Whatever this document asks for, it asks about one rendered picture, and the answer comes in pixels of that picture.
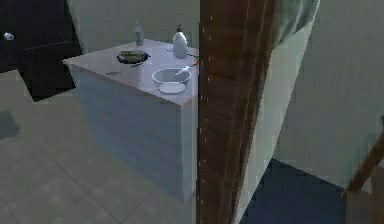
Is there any black plate of food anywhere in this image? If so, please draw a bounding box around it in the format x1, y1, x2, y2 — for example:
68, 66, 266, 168
116, 49, 150, 65

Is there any brown wooden room door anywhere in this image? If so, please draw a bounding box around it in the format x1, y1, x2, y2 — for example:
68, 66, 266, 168
195, 0, 282, 224

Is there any white glass bowl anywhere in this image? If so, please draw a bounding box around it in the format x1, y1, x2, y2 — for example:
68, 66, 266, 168
151, 67, 193, 95

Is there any white orange utensil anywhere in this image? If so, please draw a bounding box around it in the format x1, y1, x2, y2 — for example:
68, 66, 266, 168
175, 60, 200, 76

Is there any white counter cabinet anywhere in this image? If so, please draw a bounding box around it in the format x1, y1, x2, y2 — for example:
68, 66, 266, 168
62, 38, 200, 203

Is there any white soap dispenser bottle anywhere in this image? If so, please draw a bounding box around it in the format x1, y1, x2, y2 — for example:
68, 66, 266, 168
172, 23, 189, 60

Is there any grey pepper shaker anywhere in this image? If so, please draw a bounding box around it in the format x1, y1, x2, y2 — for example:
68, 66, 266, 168
132, 21, 145, 47

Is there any brown wooden chair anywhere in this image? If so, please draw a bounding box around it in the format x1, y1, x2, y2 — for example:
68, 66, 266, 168
341, 114, 384, 224

